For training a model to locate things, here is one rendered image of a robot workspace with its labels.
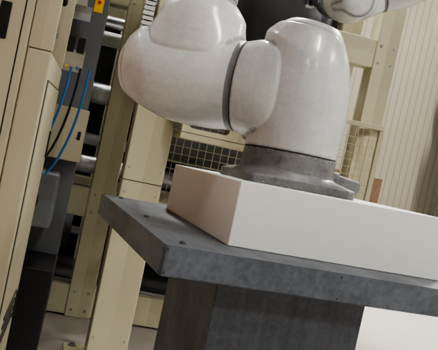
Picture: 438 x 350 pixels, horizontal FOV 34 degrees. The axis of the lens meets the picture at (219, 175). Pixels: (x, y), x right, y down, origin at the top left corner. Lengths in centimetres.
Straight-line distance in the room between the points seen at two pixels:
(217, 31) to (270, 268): 44
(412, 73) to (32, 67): 591
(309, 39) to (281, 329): 45
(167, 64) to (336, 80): 27
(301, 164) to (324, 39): 20
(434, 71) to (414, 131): 61
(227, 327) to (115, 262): 130
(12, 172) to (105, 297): 93
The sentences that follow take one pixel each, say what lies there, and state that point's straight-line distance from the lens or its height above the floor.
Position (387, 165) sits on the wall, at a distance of 709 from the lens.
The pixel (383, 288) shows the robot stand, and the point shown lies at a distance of 103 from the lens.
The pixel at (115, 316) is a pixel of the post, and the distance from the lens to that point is 239.
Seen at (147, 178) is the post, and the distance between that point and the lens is 232.
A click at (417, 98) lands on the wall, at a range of 723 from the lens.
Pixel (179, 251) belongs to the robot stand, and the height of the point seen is 64.
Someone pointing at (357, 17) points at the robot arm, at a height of 114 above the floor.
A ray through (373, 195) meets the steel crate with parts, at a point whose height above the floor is 67.
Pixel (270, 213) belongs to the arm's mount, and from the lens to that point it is 102.
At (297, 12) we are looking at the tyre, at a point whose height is 122.
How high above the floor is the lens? 78
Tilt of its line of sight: 2 degrees down
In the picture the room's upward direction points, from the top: 12 degrees clockwise
